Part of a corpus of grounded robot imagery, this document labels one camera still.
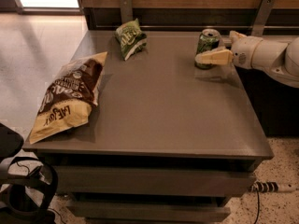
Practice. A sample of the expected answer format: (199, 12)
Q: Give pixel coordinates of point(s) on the upper grey drawer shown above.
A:
(152, 181)

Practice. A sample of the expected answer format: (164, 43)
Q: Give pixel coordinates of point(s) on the green soda can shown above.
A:
(208, 39)

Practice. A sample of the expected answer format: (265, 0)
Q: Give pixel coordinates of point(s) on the left metal wall bracket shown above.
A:
(126, 10)

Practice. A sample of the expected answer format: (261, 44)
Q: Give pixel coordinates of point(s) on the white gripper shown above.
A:
(244, 52)

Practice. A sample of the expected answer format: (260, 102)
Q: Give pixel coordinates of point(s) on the small green chip bag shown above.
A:
(131, 38)

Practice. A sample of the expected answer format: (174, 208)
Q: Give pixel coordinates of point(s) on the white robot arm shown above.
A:
(279, 60)

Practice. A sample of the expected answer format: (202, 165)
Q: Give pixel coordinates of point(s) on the lower grey drawer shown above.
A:
(148, 212)

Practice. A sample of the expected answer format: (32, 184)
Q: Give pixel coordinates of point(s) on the right metal wall bracket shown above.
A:
(261, 17)

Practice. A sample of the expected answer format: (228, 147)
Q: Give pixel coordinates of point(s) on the grey drawer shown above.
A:
(148, 212)
(152, 181)

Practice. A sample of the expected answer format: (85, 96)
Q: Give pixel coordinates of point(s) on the white power strip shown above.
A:
(264, 187)

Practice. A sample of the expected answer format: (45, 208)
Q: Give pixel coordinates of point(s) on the brown and yellow chip bag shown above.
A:
(70, 98)

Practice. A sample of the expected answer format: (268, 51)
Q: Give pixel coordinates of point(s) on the black office chair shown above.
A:
(10, 142)

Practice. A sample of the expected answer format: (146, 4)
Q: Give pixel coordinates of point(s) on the metal wall bracket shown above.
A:
(261, 17)
(126, 10)

